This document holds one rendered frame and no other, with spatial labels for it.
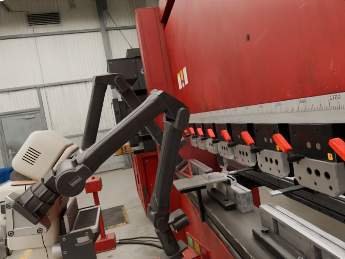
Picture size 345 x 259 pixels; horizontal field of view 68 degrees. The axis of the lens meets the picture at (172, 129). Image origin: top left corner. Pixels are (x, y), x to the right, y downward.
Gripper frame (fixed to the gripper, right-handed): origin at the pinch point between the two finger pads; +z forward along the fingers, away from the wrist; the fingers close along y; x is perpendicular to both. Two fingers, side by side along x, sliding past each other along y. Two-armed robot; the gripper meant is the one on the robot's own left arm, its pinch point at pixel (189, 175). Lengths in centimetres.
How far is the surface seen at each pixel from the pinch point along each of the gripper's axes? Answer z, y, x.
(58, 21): -407, 664, -27
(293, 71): -26, -75, -32
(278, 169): -3, -62, -18
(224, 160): 4.8, -4.6, -19.0
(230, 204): 18.1, -18.2, -5.4
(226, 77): -31, -33, -35
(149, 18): -100, 85, -63
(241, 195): 14.9, -24.5, -10.9
